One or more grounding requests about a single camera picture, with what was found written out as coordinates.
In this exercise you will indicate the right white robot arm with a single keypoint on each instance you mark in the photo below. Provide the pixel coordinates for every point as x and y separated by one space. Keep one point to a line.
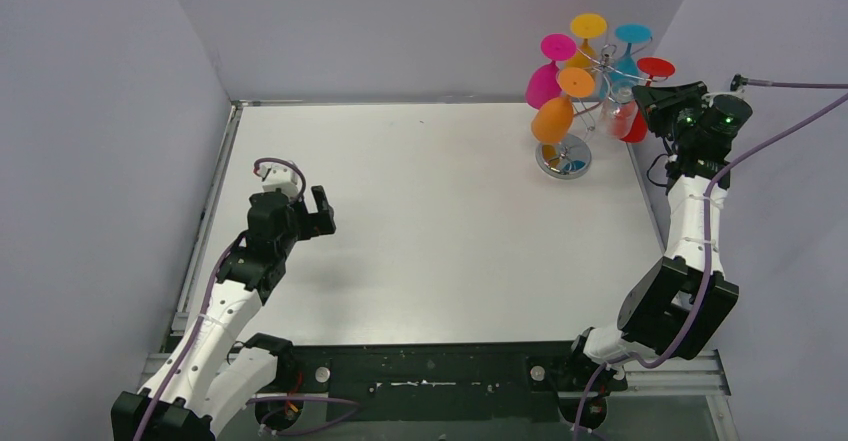
674 310

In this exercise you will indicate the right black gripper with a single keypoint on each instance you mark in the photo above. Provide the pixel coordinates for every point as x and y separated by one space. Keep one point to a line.
660 105

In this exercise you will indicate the orange wine glass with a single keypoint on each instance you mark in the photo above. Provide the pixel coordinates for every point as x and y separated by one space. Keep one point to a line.
554 119

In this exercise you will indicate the red wine glass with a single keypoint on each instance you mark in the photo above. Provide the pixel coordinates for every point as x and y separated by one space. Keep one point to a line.
654 67

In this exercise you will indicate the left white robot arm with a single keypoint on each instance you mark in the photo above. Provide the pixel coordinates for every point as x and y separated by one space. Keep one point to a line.
195 394

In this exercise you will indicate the yellow wine glass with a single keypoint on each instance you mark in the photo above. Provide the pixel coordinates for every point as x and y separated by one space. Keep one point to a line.
586 26

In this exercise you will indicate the clear wine glass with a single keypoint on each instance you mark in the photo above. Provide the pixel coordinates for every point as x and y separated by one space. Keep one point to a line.
618 109

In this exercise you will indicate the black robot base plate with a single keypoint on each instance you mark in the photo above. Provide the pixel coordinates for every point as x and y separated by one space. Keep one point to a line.
537 381

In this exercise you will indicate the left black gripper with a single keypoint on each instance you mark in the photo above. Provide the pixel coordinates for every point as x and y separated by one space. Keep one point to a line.
308 219

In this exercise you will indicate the silver wire glass rack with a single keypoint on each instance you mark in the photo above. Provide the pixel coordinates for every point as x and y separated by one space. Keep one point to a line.
571 157

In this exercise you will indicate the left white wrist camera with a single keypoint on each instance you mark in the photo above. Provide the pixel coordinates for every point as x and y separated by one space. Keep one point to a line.
276 177

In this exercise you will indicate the pink wine glass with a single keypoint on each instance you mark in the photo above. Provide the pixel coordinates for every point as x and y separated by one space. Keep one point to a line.
542 85

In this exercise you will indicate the blue wine glass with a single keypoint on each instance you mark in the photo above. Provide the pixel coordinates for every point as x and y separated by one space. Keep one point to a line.
625 67

